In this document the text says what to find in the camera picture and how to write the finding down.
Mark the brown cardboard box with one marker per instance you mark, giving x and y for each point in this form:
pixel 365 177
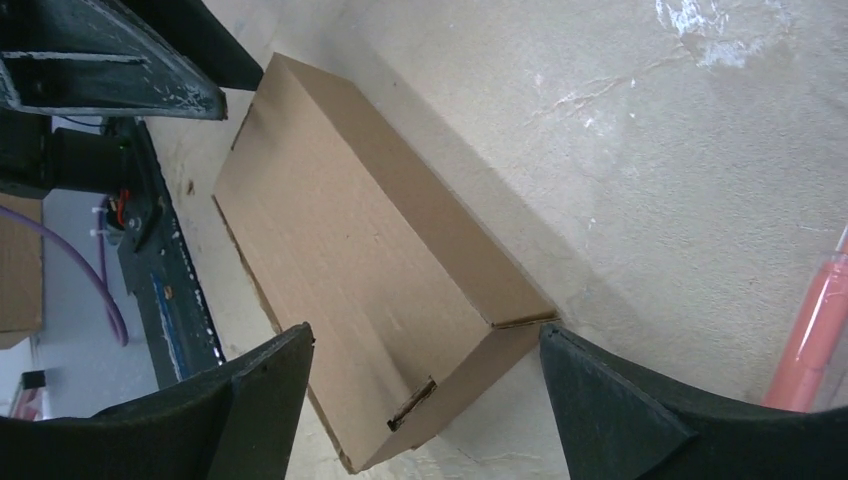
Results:
pixel 415 309

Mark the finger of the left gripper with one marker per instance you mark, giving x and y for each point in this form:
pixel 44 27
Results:
pixel 193 31

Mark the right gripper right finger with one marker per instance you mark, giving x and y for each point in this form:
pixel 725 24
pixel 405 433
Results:
pixel 619 420

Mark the brown cardboard sheet outside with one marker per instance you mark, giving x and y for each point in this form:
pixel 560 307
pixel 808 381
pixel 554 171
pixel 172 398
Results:
pixel 21 282

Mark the red pen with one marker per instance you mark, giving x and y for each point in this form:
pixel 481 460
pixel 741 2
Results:
pixel 814 337

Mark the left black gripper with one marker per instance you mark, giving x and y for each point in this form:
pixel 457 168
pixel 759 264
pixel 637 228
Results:
pixel 87 58

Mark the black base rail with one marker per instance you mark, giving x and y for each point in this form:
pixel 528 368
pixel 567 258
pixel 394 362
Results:
pixel 119 161

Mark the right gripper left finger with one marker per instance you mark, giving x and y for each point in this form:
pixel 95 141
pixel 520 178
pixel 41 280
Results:
pixel 236 421

